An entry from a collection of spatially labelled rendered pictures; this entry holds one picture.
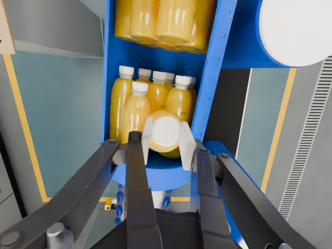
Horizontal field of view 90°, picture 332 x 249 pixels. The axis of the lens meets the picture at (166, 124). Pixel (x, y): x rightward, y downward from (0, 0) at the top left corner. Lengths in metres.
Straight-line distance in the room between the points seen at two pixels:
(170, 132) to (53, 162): 1.96
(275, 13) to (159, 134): 0.49
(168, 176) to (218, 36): 0.31
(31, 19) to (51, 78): 0.99
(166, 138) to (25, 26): 0.73
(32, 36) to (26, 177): 1.77
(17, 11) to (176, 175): 0.74
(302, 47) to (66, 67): 1.60
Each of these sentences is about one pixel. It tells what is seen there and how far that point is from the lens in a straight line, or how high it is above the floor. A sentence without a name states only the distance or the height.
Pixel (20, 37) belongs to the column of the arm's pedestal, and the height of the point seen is 0.90.
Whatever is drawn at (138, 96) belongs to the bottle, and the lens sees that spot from 0.41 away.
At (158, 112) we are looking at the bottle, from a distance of 0.25.
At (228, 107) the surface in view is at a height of 0.15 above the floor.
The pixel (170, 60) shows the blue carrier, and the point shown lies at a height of 0.96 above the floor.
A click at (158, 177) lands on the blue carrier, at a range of 0.39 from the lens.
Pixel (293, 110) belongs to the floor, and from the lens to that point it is 2.05.
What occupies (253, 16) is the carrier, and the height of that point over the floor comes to 1.01.
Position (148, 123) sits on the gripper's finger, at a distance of 0.19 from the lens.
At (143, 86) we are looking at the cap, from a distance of 0.41.
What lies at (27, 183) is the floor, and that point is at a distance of 2.43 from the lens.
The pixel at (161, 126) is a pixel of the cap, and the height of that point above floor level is 1.35.
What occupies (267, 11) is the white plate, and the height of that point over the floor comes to 1.04.
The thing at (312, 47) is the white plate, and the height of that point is 1.04.
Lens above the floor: 1.55
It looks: 71 degrees down
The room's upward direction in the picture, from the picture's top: 175 degrees clockwise
